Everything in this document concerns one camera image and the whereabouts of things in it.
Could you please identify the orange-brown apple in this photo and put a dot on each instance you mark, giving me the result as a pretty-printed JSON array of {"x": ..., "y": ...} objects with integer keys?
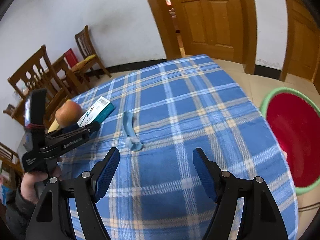
[{"x": 67, "y": 112}]

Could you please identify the blue plaid tablecloth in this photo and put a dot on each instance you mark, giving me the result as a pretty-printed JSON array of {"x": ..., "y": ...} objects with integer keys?
[{"x": 187, "y": 105}]

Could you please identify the large wooden chair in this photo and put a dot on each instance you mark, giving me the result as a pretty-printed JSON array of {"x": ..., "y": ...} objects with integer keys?
[{"x": 27, "y": 72}]

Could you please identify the open wooden door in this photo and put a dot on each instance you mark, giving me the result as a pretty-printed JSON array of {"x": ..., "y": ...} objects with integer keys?
[{"x": 210, "y": 22}]

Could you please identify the person's left forearm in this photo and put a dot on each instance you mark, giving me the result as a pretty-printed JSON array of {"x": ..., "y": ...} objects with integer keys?
[{"x": 17, "y": 217}]

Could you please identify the closed wooden door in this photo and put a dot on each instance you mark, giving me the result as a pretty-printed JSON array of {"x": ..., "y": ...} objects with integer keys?
[{"x": 300, "y": 42}]

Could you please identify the person's left hand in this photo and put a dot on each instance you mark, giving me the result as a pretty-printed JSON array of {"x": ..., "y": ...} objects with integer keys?
[{"x": 27, "y": 185}]

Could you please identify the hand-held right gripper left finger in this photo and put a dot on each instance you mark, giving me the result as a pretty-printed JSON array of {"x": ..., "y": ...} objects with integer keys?
[{"x": 107, "y": 172}]

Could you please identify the white and teal box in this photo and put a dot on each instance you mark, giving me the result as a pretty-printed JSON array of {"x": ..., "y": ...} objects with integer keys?
[{"x": 100, "y": 110}]

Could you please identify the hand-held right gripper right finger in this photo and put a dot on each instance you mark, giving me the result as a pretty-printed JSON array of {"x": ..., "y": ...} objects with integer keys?
[{"x": 205, "y": 172}]

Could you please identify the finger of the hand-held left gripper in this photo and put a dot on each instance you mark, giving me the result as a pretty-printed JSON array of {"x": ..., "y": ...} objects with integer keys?
[
  {"x": 71, "y": 128},
  {"x": 91, "y": 127}
]

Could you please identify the blue plastic tool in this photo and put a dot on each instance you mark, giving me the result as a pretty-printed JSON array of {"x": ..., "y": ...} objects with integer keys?
[{"x": 127, "y": 125}]

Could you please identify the red paper bag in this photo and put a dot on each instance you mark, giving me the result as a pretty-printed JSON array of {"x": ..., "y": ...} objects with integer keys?
[{"x": 71, "y": 56}]

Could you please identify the yellow seat cushion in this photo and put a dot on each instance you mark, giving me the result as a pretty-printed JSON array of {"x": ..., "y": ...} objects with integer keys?
[{"x": 85, "y": 61}]

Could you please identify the wooden door frame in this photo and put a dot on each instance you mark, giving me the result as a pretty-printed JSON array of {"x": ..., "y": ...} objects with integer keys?
[{"x": 157, "y": 17}]

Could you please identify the red basin with green rim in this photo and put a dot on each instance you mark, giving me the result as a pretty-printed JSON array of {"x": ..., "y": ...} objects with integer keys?
[{"x": 292, "y": 135}]

